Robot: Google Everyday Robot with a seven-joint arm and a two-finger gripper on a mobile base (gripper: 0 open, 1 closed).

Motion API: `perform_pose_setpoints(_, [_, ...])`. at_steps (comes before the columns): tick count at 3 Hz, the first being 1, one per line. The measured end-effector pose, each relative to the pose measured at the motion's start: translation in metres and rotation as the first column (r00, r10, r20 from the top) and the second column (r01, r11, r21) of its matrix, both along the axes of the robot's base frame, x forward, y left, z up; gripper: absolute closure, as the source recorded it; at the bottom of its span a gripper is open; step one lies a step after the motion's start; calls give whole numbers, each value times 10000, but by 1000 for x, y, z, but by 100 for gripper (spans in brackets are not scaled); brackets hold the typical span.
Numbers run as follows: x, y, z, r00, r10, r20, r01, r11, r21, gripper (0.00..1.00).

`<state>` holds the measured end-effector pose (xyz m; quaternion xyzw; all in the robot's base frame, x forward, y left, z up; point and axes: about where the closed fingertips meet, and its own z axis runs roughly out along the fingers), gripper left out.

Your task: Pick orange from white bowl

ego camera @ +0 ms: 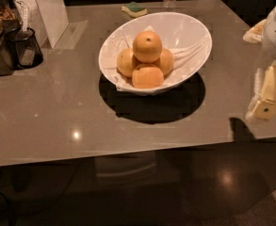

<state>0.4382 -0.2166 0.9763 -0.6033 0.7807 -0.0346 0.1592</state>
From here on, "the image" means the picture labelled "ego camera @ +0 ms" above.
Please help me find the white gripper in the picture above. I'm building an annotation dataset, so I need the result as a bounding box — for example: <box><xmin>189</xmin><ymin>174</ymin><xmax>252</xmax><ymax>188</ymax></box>
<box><xmin>243</xmin><ymin>6</ymin><xmax>276</xmax><ymax>121</ymax></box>

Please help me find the orange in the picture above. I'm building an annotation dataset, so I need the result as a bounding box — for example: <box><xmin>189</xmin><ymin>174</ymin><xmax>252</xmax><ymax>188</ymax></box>
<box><xmin>132</xmin><ymin>64</ymin><xmax>164</xmax><ymax>89</ymax></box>
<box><xmin>133</xmin><ymin>31</ymin><xmax>162</xmax><ymax>63</ymax></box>
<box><xmin>154</xmin><ymin>48</ymin><xmax>174</xmax><ymax>76</ymax></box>
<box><xmin>117</xmin><ymin>48</ymin><xmax>139</xmax><ymax>77</ymax></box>

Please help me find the white ceramic bowl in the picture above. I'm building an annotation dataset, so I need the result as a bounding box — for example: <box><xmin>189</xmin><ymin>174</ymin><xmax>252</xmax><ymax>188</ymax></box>
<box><xmin>98</xmin><ymin>11</ymin><xmax>213</xmax><ymax>96</ymax></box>

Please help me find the green yellow sponge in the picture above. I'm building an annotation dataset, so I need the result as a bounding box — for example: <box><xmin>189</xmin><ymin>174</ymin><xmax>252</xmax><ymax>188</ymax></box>
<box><xmin>122</xmin><ymin>2</ymin><xmax>148</xmax><ymax>18</ymax></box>

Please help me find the black mesh cup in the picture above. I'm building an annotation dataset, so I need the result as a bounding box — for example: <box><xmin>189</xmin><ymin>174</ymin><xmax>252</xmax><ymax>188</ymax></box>
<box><xmin>4</xmin><ymin>28</ymin><xmax>43</xmax><ymax>69</ymax></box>

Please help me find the white utensil in cup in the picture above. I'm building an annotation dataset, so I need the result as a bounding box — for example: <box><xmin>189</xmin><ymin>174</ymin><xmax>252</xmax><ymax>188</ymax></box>
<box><xmin>22</xmin><ymin>4</ymin><xmax>29</xmax><ymax>32</ymax></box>

